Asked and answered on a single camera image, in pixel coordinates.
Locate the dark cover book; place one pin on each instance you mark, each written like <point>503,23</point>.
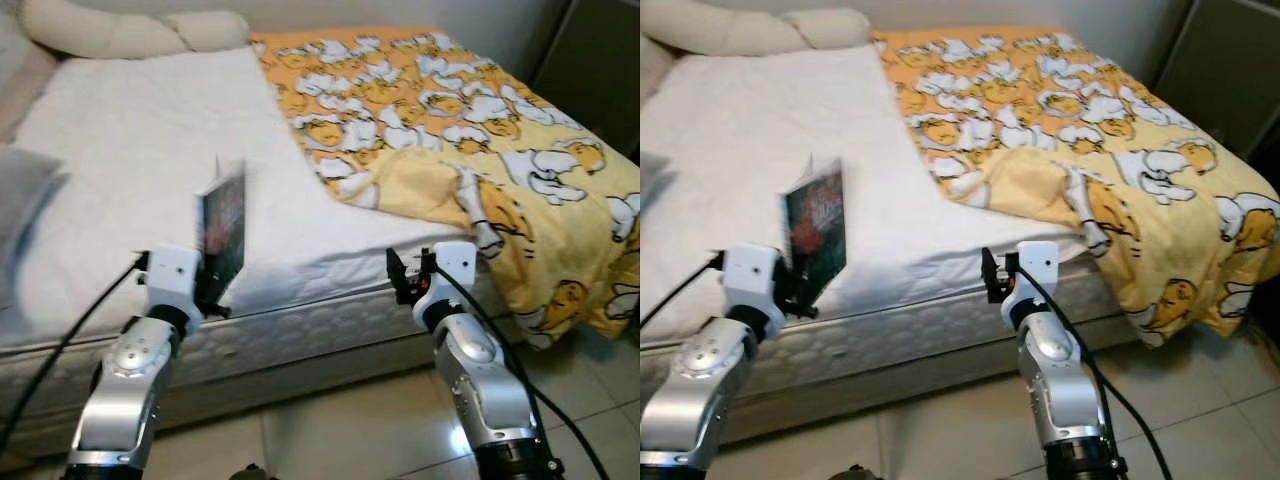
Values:
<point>222,230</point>
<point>815,230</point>

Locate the yellow egg print blanket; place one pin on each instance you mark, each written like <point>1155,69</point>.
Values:
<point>1070,120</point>
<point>450,120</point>

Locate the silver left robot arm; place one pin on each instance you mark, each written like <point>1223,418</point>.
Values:
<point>700,400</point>
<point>120,400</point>

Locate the beige bed base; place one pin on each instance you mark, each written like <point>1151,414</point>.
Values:
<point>850,392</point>
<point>250,388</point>

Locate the white quilted mattress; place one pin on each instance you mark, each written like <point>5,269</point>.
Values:
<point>150,150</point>
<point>780,130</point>

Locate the dark left robot leg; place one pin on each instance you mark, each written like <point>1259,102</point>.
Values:
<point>248,473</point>
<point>866,473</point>

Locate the beige knotted bolster pillow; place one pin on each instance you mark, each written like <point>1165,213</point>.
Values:
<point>100,30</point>
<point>720,25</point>

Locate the dark wardrobe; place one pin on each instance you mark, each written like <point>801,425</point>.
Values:
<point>600,70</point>
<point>1220,70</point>

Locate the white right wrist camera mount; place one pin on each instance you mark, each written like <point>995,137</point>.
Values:
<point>1038,268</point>
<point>450,270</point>

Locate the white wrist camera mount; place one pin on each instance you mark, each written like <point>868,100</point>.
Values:
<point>750,280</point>
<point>450,270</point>
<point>172,280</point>
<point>1038,268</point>

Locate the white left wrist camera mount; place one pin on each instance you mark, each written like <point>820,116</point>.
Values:
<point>172,280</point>
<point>750,280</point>

